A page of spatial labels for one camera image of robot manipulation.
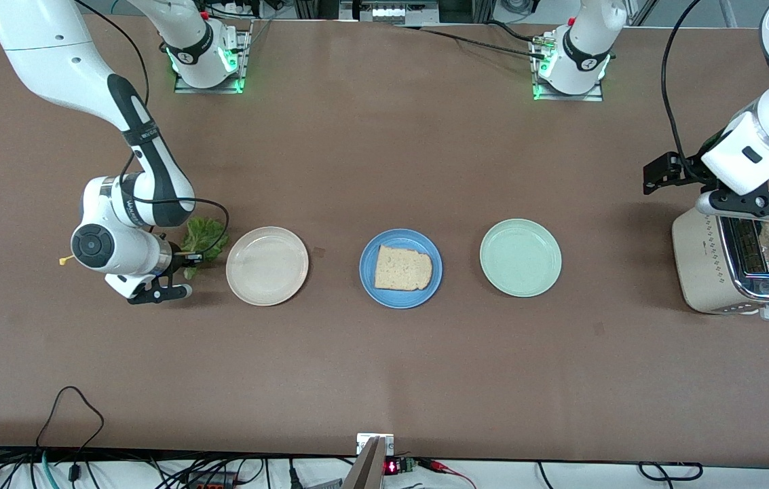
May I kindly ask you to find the small white bracket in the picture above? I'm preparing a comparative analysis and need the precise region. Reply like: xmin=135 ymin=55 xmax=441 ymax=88
xmin=356 ymin=433 xmax=395 ymax=456

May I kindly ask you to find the black coiled cable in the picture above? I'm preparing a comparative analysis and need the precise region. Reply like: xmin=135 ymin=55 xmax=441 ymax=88
xmin=638 ymin=461 xmax=704 ymax=482

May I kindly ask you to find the light green round plate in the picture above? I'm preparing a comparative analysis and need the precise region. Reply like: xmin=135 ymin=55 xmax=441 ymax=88
xmin=479 ymin=218 xmax=563 ymax=298

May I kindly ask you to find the black looped thin cable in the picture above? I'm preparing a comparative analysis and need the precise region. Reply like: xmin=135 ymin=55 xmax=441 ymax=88
xmin=35 ymin=386 xmax=105 ymax=469

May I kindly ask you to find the beige round plate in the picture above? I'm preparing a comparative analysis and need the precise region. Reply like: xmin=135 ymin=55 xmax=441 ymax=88
xmin=225 ymin=226 xmax=310 ymax=307

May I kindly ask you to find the grey device with light strip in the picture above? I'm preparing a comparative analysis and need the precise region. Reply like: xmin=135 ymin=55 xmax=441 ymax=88
xmin=340 ymin=0 xmax=440 ymax=25

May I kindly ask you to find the grey camera pole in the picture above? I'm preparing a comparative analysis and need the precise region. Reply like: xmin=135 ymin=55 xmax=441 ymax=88
xmin=340 ymin=437 xmax=387 ymax=489

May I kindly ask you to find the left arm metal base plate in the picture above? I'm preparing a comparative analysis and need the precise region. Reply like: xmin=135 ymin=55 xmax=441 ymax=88
xmin=531 ymin=34 xmax=605 ymax=103

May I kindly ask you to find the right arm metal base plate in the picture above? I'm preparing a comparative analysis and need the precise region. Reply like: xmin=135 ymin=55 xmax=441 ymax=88
xmin=174 ymin=20 xmax=248 ymax=94

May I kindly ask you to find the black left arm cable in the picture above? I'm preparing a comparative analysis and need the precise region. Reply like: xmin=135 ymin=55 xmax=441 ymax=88
xmin=660 ymin=0 xmax=705 ymax=168

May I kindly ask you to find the red wire pair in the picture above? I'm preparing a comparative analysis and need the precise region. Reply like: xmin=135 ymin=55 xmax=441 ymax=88
xmin=418 ymin=458 xmax=477 ymax=489

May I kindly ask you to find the green lettuce leaf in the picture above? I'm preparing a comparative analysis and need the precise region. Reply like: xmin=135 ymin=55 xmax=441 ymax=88
xmin=181 ymin=217 xmax=230 ymax=280

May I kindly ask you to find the blue round plate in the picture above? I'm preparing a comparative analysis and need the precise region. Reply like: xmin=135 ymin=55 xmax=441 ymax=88
xmin=359 ymin=228 xmax=443 ymax=310

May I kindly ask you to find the cream and chrome toaster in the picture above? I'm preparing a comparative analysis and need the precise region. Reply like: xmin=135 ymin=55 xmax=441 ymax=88
xmin=671 ymin=207 xmax=769 ymax=320

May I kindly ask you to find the black cable to arm base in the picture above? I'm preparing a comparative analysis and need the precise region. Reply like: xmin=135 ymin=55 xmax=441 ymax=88
xmin=394 ymin=23 xmax=549 ymax=60

